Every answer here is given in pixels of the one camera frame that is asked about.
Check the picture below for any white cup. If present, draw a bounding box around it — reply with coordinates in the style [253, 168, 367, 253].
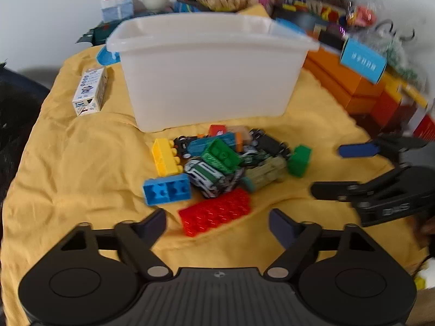
[142, 0, 171, 10]

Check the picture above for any blue labelled box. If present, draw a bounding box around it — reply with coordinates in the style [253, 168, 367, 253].
[339, 38, 389, 84]

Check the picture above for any olive green toy car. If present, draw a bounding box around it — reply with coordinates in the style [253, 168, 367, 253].
[243, 157, 288, 193]

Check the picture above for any blue toy truck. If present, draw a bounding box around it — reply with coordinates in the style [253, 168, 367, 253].
[174, 132, 244, 158]

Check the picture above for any blue tag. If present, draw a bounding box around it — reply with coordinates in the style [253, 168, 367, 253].
[96, 46, 120, 66]

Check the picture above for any yellow cloth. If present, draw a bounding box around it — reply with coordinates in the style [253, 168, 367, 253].
[0, 3, 429, 326]

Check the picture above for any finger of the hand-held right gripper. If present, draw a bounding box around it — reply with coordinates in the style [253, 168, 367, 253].
[338, 132, 435, 164]
[310, 164, 424, 209]

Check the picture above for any red toy brick plate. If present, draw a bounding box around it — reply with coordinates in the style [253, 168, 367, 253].
[178, 187, 258, 237]

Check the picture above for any dark green packet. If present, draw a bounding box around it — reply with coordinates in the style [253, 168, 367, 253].
[75, 20, 119, 45]

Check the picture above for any flat green toy brick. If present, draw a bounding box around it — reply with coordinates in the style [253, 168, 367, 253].
[201, 138, 241, 174]

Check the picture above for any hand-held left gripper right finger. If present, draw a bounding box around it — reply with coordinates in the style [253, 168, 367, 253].
[263, 208, 374, 281]

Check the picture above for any green cube toy brick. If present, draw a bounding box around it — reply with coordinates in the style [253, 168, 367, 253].
[287, 145, 312, 178]

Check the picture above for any small white printed box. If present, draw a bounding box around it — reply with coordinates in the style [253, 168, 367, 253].
[72, 67, 108, 117]

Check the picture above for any pile of colourful toys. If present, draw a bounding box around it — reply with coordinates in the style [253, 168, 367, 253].
[262, 0, 376, 38]

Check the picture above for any orange box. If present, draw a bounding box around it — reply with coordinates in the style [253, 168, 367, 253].
[302, 47, 386, 115]

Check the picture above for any dark cloth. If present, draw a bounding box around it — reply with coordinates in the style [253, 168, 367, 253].
[0, 62, 51, 208]

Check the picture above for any yellow toy brick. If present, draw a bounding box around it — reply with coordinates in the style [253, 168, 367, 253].
[151, 138, 183, 178]

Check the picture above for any white plastic container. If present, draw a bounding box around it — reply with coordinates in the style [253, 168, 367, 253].
[106, 12, 321, 133]

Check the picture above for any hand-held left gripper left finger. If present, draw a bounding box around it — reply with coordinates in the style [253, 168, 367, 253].
[59, 208, 172, 282]

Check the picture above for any clear bag of green pieces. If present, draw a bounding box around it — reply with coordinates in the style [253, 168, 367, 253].
[372, 24, 427, 89]

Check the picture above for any white and green toy car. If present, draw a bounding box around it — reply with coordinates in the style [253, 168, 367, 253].
[184, 159, 226, 199]

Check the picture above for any blue toy brick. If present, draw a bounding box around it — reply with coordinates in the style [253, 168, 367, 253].
[143, 173, 192, 206]

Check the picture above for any dark green toy car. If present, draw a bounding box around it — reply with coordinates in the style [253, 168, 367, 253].
[238, 148, 274, 168]

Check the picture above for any black toy car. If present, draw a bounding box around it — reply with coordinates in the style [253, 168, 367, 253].
[250, 128, 291, 157]

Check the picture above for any dark red box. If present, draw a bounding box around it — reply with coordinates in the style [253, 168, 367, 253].
[370, 90, 403, 134]

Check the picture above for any bright red box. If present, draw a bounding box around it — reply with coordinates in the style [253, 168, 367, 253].
[412, 113, 435, 140]

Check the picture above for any yellow box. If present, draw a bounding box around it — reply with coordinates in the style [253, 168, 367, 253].
[383, 70, 429, 110]

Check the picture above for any pale blue carton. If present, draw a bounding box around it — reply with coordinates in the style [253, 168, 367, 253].
[101, 0, 134, 21]

